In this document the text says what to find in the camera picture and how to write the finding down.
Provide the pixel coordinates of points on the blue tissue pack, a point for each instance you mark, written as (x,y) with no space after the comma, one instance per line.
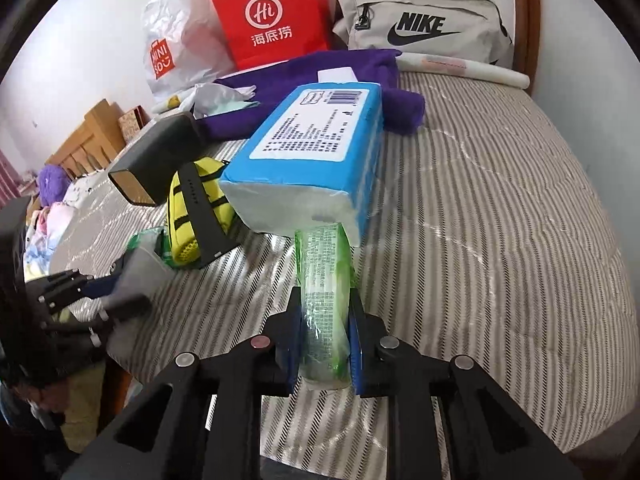
(360,175)

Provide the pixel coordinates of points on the green foil packet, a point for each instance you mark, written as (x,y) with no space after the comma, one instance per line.
(145,240)

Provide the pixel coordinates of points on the red paper bag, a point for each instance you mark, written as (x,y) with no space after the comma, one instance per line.
(300,10)

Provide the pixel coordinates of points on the green wet wipes pack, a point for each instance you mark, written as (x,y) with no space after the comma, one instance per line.
(322,300)

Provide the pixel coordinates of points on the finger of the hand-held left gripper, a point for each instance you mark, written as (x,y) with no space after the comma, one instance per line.
(80,322)
(70,285)

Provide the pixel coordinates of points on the striped bed mattress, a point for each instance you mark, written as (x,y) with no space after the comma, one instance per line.
(475,235)

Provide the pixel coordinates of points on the white plastic shopping bag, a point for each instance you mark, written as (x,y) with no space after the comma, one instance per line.
(185,20)

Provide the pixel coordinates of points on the purple towel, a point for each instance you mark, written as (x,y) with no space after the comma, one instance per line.
(280,75)

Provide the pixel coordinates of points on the floral quilt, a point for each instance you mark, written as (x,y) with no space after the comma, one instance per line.
(50,225)

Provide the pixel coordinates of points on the clear plastic bag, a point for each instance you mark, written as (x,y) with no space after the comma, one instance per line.
(130,280)

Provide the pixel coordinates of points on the grey waist bag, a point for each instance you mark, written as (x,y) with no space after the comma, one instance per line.
(475,15)

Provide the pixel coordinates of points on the polka dot pillow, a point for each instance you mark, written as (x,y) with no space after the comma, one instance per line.
(82,187)

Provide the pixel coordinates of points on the patterned book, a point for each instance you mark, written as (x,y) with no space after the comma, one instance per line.
(131,122)

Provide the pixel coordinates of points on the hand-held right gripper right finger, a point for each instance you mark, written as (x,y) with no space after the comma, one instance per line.
(357,360)

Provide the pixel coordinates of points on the wooden headboard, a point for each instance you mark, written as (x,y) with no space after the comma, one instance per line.
(95,135)

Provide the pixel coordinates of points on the white paper roll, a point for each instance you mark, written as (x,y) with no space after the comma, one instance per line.
(490,74)

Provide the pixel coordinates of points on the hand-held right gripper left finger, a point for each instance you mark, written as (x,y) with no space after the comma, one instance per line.
(295,345)

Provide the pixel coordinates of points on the purple plush toy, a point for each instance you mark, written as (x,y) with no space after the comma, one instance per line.
(52,182)

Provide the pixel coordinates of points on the dark green tea tin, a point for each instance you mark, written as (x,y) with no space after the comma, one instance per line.
(155,145)

